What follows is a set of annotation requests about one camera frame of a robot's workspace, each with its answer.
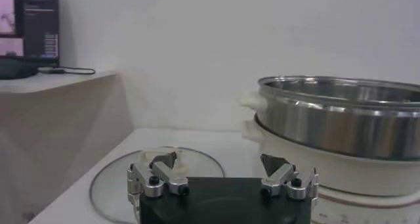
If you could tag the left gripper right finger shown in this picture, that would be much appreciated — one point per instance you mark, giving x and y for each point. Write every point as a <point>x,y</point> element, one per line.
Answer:
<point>279,179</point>

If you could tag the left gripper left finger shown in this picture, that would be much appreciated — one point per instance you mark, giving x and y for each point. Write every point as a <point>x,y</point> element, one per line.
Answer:
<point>141,179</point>

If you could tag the round glass pot lid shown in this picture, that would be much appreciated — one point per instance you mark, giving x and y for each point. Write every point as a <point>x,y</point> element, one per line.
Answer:
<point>111,186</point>

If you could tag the stainless steel steamer basket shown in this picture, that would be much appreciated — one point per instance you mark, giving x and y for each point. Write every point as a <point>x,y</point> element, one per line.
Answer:
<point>328,130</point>

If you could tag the cream electric cooking pot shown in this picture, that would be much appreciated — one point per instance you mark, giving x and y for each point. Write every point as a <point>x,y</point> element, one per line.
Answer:
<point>361,179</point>

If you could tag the white side table with mouse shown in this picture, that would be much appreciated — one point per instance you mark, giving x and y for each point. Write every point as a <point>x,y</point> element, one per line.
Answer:
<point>65,130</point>

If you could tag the black computer mouse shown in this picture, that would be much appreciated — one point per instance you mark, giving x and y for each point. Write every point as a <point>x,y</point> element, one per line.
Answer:
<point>16,70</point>

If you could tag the black laptop with dark screen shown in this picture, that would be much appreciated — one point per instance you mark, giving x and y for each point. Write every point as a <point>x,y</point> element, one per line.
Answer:
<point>36,25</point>

